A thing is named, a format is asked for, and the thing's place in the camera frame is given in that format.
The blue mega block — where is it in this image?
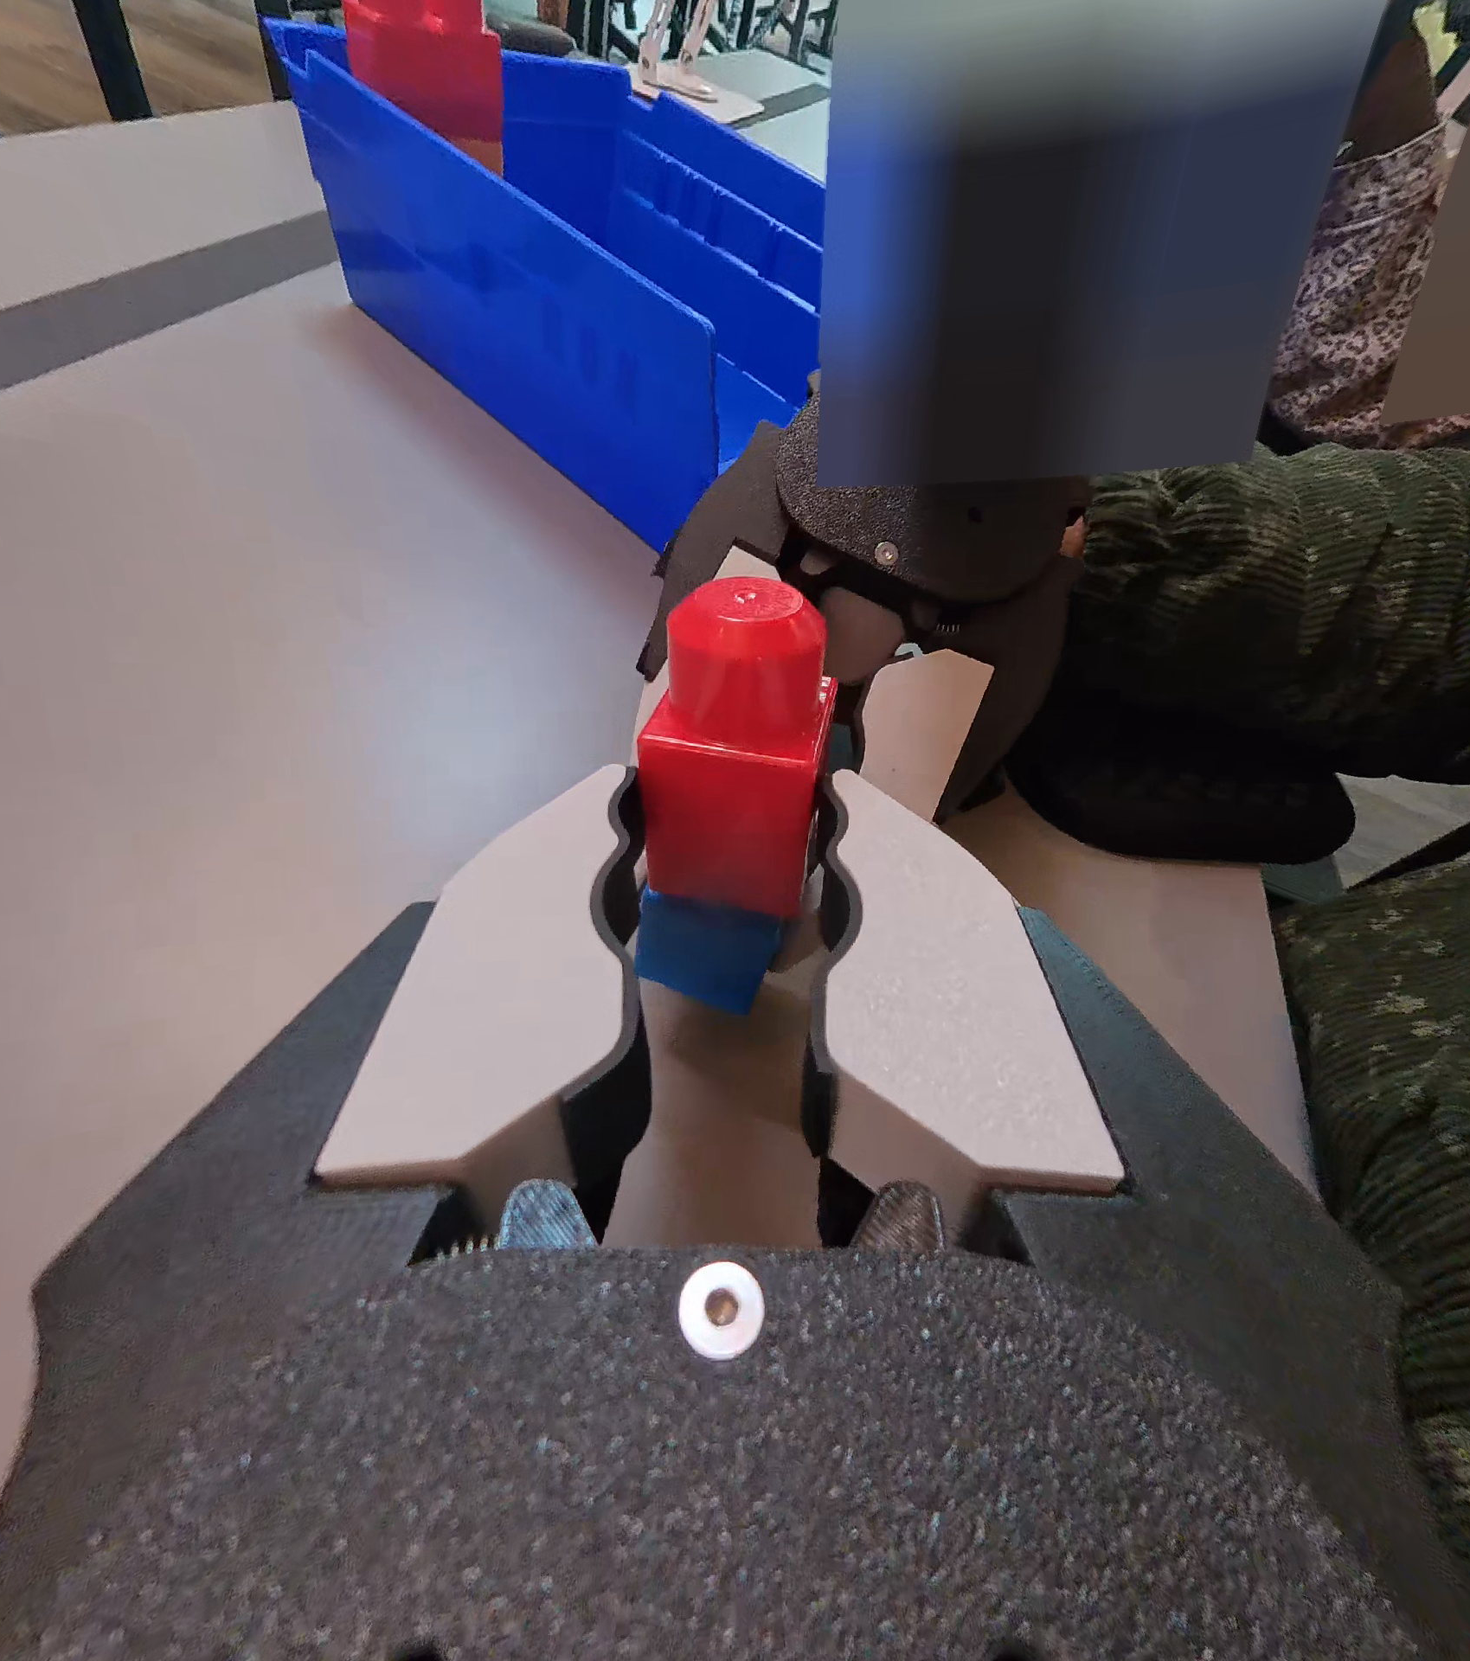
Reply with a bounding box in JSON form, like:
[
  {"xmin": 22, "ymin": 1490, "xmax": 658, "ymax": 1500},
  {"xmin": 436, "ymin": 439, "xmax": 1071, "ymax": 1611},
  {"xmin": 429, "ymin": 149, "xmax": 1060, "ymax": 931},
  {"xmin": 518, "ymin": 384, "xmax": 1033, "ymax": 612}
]
[{"xmin": 633, "ymin": 888, "xmax": 771, "ymax": 1016}]

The blue plastic bin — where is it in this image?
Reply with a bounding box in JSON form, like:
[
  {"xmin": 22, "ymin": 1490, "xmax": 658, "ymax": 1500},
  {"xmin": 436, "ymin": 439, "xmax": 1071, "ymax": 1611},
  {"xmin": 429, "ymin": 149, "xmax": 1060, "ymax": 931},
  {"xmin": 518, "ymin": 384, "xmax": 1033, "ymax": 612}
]
[{"xmin": 260, "ymin": 12, "xmax": 829, "ymax": 554}]

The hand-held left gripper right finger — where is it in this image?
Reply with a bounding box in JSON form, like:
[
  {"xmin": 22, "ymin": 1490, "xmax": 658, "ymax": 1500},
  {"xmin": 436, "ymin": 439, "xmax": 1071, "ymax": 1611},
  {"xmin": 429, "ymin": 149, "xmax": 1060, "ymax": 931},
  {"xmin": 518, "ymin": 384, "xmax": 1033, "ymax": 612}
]
[{"xmin": 802, "ymin": 774, "xmax": 1127, "ymax": 1222}]

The person's right forearm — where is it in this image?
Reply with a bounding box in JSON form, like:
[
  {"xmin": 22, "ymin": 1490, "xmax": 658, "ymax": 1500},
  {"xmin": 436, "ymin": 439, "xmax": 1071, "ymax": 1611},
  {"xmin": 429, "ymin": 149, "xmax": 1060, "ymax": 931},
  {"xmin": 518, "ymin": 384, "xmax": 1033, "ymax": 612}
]
[{"xmin": 1006, "ymin": 441, "xmax": 1470, "ymax": 869}]

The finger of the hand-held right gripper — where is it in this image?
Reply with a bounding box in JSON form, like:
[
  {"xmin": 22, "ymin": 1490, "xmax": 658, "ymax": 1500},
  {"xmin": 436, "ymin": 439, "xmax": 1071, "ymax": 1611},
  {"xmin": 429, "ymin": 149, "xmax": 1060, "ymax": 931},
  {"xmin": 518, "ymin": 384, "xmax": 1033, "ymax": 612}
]
[{"xmin": 835, "ymin": 645, "xmax": 998, "ymax": 818}]

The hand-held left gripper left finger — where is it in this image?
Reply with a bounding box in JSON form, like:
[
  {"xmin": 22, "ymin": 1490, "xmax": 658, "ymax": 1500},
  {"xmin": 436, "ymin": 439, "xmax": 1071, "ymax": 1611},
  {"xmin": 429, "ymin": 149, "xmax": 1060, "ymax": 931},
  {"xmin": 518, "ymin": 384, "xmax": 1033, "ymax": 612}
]
[{"xmin": 312, "ymin": 765, "xmax": 651, "ymax": 1242}]

